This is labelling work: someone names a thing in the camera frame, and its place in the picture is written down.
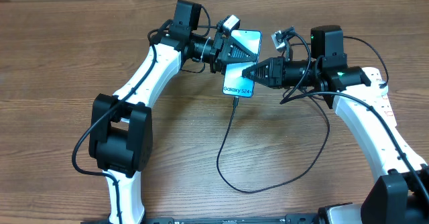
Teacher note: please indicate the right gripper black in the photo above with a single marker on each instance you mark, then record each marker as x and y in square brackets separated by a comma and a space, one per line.
[275, 73]

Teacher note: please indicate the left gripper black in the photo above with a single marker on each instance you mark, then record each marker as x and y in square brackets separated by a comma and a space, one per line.
[222, 52]

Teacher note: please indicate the Galaxy S24 smartphone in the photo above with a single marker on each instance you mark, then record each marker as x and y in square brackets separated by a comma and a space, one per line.
[234, 84]

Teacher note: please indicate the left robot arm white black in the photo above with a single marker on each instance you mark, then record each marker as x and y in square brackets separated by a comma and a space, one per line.
[120, 135]

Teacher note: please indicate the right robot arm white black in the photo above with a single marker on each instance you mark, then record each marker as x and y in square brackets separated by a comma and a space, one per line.
[359, 97]

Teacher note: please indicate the white charger plug adapter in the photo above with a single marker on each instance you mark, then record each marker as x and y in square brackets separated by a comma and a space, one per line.
[379, 87]

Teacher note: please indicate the white power strip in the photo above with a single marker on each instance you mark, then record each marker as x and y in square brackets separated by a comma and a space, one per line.
[381, 103]

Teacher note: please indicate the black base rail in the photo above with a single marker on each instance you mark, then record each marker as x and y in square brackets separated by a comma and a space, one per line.
[296, 218]

